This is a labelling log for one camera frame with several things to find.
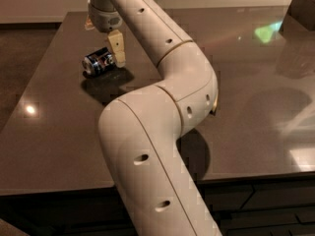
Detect yellow sponge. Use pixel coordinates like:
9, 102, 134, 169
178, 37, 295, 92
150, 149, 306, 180
211, 94, 219, 113

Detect dark box on counter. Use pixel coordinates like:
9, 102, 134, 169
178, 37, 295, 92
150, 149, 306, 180
280, 0, 315, 32

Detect dark right cabinet drawers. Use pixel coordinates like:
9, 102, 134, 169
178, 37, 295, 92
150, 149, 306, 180
198, 178, 315, 236

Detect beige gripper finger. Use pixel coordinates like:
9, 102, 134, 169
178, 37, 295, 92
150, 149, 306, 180
85, 17, 95, 30
107, 29, 126, 68

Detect dark cabinet drawer front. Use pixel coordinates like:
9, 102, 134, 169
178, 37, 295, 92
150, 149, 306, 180
0, 188, 257, 236

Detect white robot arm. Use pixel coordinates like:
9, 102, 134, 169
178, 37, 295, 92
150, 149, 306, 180
89, 0, 222, 236

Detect blue pepsi can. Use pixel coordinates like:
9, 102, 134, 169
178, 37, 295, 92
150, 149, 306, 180
82, 47, 115, 77

